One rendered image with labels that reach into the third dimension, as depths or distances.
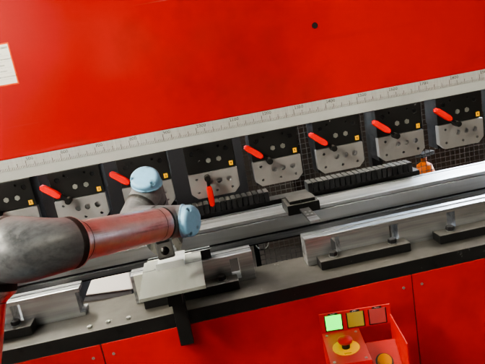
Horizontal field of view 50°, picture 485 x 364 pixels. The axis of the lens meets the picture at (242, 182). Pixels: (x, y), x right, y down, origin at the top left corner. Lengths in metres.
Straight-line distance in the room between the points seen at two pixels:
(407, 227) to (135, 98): 0.96
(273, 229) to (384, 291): 0.48
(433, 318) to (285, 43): 0.98
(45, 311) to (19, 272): 0.85
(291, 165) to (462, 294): 0.69
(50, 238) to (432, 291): 1.24
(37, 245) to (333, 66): 1.04
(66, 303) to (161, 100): 0.70
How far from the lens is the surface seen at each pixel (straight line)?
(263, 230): 1.95
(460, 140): 1.80
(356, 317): 1.54
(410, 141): 1.73
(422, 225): 1.83
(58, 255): 0.93
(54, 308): 1.77
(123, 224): 1.05
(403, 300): 1.76
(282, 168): 1.63
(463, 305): 1.86
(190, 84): 1.55
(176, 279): 1.51
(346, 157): 1.66
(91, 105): 1.57
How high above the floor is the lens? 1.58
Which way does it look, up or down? 14 degrees down
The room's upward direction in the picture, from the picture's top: 10 degrees counter-clockwise
